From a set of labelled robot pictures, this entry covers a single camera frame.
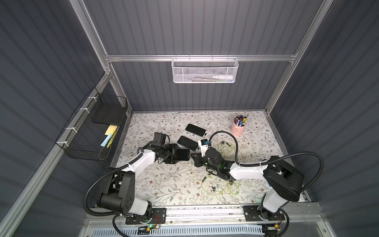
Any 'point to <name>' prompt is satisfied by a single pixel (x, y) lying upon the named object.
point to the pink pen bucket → (237, 130)
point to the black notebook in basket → (109, 113)
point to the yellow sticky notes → (110, 130)
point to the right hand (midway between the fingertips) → (191, 155)
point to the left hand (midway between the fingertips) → (183, 152)
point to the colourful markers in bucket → (240, 120)
